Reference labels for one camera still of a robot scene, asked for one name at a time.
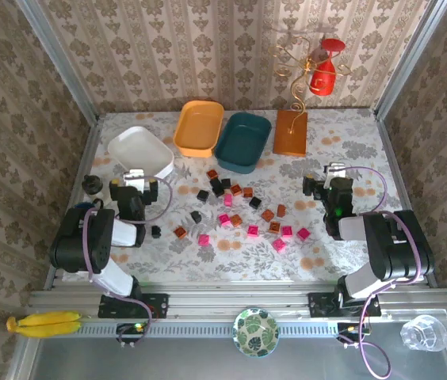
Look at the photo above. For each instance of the black lego brick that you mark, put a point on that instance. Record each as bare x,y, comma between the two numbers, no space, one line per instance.
254,202
226,183
195,216
218,191
155,231
215,183
202,195

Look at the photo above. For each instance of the orange lego brick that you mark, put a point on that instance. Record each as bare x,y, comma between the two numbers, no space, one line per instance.
267,215
236,220
212,174
180,232
248,192
235,190
281,210
275,226

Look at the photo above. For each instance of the pink lego brick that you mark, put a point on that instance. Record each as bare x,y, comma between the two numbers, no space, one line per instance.
228,200
223,219
286,231
253,231
204,240
278,245
303,233

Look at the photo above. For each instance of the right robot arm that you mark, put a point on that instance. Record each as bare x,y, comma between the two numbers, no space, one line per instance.
398,245

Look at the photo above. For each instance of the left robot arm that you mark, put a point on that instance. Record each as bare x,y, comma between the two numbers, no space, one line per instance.
85,241

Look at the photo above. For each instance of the small bottle black lid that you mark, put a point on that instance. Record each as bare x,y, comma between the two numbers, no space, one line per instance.
92,184

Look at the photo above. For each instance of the white plastic container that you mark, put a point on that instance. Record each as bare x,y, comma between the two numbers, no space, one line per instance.
140,152

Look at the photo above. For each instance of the teal plastic container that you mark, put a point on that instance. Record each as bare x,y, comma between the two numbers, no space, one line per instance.
243,142

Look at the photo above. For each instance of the orange plastic container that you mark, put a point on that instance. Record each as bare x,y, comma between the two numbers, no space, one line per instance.
199,126

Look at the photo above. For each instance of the floral tablecloth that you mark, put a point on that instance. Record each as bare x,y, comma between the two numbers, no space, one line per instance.
247,261

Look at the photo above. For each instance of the red plastic wine glass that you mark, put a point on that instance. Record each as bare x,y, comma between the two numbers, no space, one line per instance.
322,81

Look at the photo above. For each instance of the small controller board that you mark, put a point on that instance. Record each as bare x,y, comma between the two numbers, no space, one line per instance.
128,328
346,328

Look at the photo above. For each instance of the yellow banana bunch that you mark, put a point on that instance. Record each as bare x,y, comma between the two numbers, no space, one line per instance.
49,318

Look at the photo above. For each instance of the leaf pattern bowl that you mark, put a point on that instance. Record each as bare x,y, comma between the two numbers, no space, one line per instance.
255,334

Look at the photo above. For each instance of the clear plastic cup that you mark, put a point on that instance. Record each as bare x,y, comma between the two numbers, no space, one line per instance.
423,334

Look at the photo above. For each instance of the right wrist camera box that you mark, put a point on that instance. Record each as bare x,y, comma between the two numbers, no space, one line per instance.
334,169

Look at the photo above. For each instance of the aluminium table side rail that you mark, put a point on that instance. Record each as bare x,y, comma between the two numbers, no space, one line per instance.
393,158
85,158

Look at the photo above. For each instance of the aluminium mounting rail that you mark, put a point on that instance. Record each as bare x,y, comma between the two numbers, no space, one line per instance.
227,301

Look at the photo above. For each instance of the aluminium frame post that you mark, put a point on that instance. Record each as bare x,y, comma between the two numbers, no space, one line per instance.
59,59
410,59

